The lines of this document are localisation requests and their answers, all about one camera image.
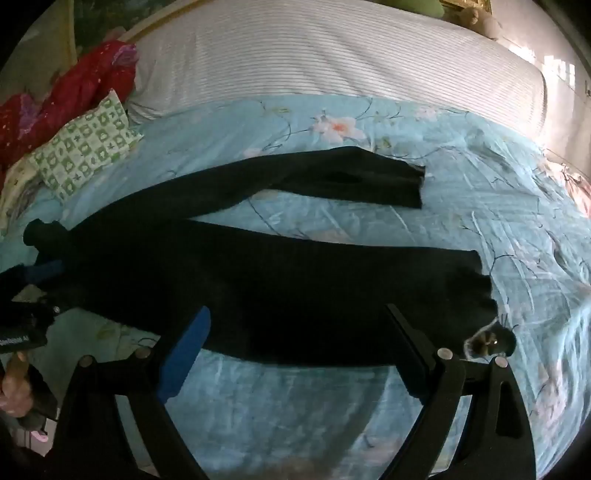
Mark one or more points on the light blue floral bed sheet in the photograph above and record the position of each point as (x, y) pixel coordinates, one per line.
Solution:
(461, 207)

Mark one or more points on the cream floral cloth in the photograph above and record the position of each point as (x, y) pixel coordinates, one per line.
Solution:
(16, 184)

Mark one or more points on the black pants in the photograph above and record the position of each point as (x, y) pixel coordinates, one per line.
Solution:
(277, 295)

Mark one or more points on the green patterned pillow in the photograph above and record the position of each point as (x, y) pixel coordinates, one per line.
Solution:
(87, 143)

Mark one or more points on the person's left hand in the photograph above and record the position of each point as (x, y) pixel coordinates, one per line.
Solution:
(16, 387)

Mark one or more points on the beige stuffed toy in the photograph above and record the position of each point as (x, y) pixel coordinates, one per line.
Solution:
(478, 21)

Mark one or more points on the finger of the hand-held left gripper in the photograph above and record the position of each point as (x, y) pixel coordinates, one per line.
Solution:
(45, 272)

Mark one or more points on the small black white object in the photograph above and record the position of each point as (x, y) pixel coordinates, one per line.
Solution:
(489, 344)

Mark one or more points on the green plush cushion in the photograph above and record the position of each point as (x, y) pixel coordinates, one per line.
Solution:
(406, 5)

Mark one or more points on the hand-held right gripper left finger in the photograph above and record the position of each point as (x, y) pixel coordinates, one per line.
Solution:
(184, 355)

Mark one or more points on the gold framed painting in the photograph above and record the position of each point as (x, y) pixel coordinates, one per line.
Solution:
(464, 4)

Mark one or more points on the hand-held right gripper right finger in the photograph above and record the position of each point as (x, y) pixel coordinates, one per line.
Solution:
(406, 350)

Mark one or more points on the red floral cloth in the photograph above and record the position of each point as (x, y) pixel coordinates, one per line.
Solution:
(78, 87)

